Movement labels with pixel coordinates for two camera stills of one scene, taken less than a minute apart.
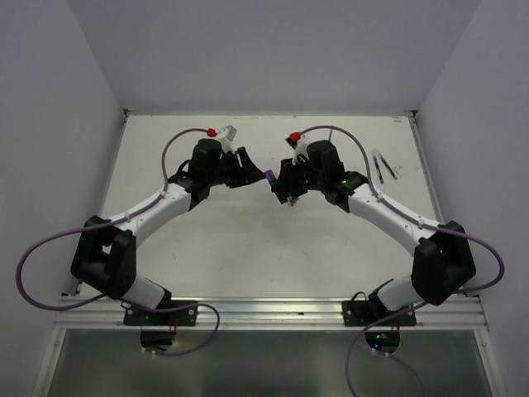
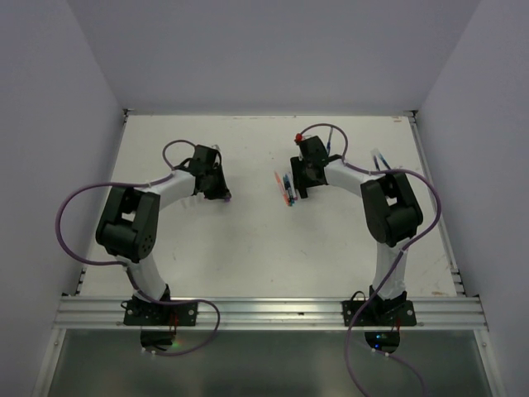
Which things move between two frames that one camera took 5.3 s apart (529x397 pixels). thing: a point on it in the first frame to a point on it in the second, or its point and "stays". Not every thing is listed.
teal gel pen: x=388 y=167 stays
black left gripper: x=246 y=173 to x=221 y=192
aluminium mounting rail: x=293 y=313 stays
